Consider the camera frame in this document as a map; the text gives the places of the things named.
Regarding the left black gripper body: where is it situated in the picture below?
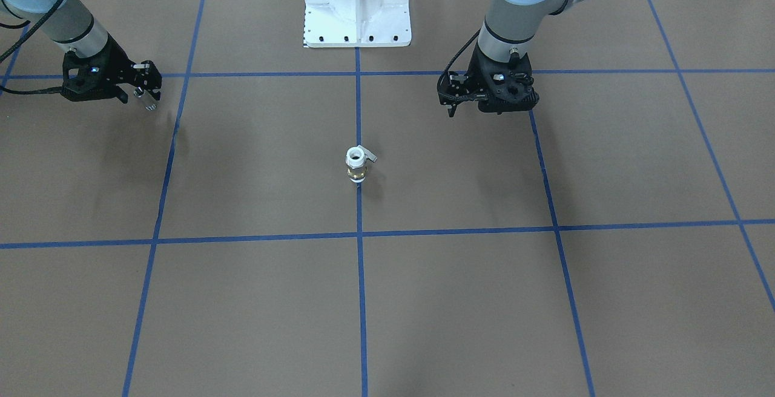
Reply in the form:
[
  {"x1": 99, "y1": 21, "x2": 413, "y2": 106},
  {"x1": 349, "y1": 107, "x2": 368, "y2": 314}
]
[{"x1": 467, "y1": 45, "x2": 533, "y2": 97}]

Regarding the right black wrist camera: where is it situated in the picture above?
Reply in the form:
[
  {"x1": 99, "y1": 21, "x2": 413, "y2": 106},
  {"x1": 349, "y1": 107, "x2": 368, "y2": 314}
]
[{"x1": 61, "y1": 48, "x2": 132, "y2": 104}]

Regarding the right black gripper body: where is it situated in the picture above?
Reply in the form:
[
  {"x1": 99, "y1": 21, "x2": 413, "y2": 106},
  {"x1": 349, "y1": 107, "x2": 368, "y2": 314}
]
[{"x1": 73, "y1": 36, "x2": 136, "y2": 93}]

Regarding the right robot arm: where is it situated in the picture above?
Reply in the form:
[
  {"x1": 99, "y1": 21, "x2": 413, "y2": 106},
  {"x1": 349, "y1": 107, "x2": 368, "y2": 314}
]
[{"x1": 2, "y1": 0, "x2": 163, "y2": 111}]

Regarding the brass PPR ball valve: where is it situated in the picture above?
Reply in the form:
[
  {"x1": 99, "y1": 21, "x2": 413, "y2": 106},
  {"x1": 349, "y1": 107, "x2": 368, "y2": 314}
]
[{"x1": 345, "y1": 145, "x2": 378, "y2": 184}]

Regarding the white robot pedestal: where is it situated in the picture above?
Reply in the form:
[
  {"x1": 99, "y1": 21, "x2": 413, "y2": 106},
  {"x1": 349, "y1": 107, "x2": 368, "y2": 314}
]
[{"x1": 303, "y1": 0, "x2": 412, "y2": 48}]

